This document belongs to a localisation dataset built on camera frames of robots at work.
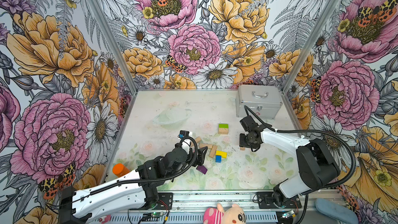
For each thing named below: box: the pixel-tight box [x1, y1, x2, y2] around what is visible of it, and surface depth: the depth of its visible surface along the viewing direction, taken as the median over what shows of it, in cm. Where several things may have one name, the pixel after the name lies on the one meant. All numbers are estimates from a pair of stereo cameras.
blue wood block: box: [215, 155, 223, 163], surface depth 88 cm
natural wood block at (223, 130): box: [218, 127, 229, 135], surface depth 99 cm
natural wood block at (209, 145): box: [199, 143, 213, 149], surface depth 94 cm
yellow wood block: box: [215, 150, 228, 159], surface depth 91 cm
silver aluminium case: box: [235, 85, 283, 120], surface depth 100 cm
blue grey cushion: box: [315, 198, 359, 224], surface depth 71 cm
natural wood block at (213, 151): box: [208, 144, 218, 159], surface depth 91 cm
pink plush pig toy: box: [203, 203, 247, 224], surface depth 66 cm
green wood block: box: [218, 123, 229, 129], surface depth 102 cm
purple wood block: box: [195, 164, 208, 175], surface depth 85 cm
